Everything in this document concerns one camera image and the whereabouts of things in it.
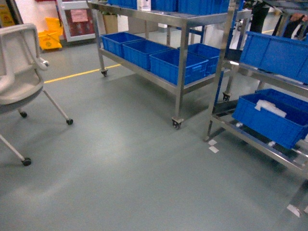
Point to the steel wheeled shelf cart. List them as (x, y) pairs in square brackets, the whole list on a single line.
[(185, 22)]

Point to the blue crate upper left shelf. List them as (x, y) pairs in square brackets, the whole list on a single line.
[(279, 55)]

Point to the steel shelf rack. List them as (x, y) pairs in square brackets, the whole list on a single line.
[(279, 87)]

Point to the blue crate on cart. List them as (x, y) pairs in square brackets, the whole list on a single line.
[(114, 42), (166, 65), (139, 52)]

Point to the blue crate with white foam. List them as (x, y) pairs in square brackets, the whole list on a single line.
[(286, 131)]

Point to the yellow mop bucket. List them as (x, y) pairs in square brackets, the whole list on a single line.
[(50, 39)]

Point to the grey office chair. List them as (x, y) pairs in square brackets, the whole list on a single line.
[(20, 63)]

